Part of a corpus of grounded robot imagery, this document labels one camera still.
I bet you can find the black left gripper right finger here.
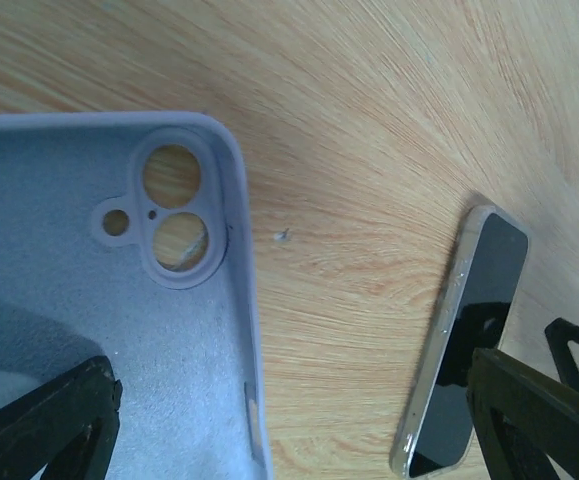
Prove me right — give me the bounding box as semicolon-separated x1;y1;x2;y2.
467;348;579;479

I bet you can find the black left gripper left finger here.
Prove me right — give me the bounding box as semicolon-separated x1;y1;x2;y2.
0;356;122;479

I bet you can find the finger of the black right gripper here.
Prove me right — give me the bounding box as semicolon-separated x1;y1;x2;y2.
543;317;579;401

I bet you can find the clear magsafe phone case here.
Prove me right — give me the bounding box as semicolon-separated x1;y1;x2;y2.
388;197;533;480

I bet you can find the lavender phone case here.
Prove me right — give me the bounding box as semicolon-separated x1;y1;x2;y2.
0;111;273;479

